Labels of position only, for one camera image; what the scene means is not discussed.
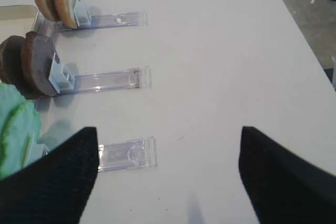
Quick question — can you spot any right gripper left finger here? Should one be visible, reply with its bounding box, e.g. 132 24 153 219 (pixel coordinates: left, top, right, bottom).
1 127 99 223

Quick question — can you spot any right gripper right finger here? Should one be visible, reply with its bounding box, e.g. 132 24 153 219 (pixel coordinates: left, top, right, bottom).
238 126 335 223

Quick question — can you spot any green lettuce leaf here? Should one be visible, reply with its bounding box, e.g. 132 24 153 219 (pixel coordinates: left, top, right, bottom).
1 83 41 179

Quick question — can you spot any inner brown meat patty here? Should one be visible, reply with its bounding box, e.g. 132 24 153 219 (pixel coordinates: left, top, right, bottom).
1 35 36 100

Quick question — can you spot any brown meat patty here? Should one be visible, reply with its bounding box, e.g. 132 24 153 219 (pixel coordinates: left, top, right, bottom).
1 35 36 100
21 31 60 97

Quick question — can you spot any outer brown meat patty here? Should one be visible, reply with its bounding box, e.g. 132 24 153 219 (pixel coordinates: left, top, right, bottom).
21 31 60 97

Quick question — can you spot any white rectangular metal tray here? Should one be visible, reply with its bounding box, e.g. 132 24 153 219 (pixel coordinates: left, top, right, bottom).
1 5 41 31

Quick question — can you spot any clear lettuce holder rail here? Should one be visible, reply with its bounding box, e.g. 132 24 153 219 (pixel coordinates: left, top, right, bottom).
34 136 160 174

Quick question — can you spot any clear patty holder rail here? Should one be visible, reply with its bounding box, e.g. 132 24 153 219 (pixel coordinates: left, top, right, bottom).
48 57 152 95

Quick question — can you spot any clear right bun holder rail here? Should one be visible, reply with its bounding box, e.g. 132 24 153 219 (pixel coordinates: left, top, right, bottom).
54 1 148 32

